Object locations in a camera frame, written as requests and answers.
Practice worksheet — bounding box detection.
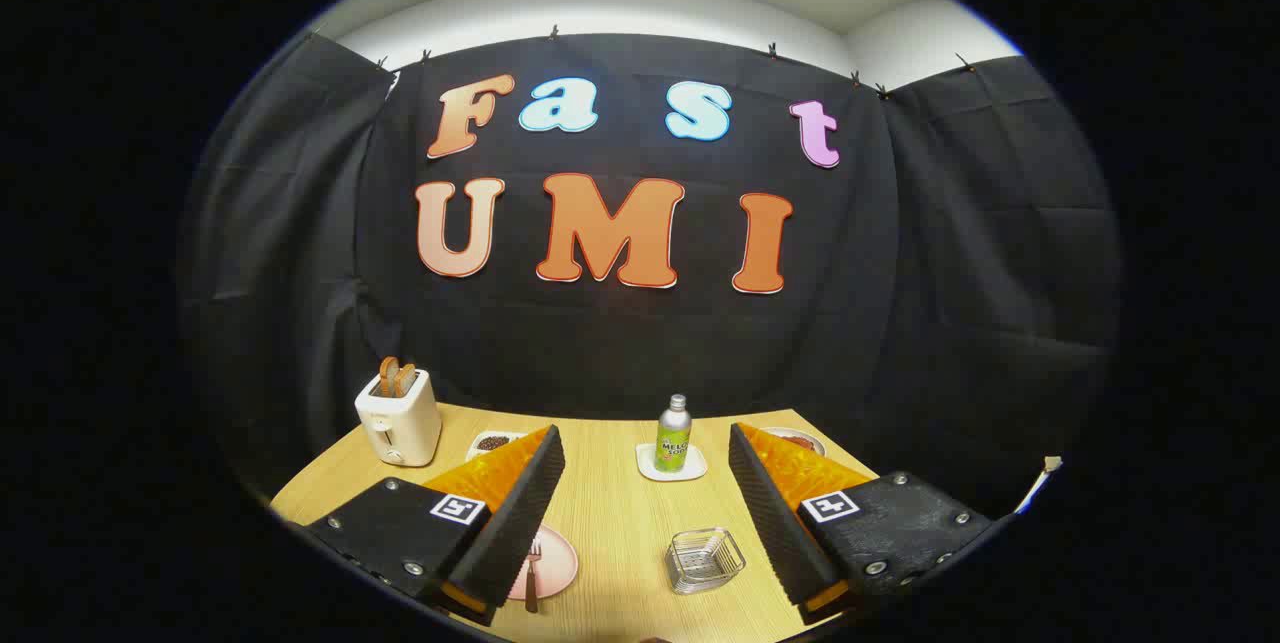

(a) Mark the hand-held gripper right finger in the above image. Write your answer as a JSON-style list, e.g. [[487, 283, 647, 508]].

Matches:
[[727, 421, 1001, 624]]

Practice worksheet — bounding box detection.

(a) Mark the green soda bottle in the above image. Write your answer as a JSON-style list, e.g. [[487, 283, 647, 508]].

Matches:
[[655, 394, 693, 474]]

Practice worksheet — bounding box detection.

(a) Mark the white square coaster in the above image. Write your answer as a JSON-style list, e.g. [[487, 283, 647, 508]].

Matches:
[[636, 442, 709, 483]]

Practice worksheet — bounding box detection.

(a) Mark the cream white toaster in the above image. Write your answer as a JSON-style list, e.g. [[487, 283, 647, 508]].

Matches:
[[355, 368, 443, 468]]

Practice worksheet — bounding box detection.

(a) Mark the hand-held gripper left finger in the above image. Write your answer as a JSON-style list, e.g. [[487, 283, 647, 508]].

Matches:
[[300, 423, 567, 627]]

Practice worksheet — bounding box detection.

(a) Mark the white plate with food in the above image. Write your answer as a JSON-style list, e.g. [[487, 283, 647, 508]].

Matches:
[[760, 426, 827, 458]]

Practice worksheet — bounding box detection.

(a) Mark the white divided bean dish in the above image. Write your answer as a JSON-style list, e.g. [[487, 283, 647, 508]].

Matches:
[[466, 430, 529, 462]]

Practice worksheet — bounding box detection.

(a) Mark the metal wire basket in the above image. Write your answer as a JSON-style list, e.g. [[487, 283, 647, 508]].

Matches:
[[666, 527, 747, 595]]

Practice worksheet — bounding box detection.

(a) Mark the pink round plate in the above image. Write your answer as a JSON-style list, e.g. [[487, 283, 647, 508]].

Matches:
[[505, 525, 580, 602]]

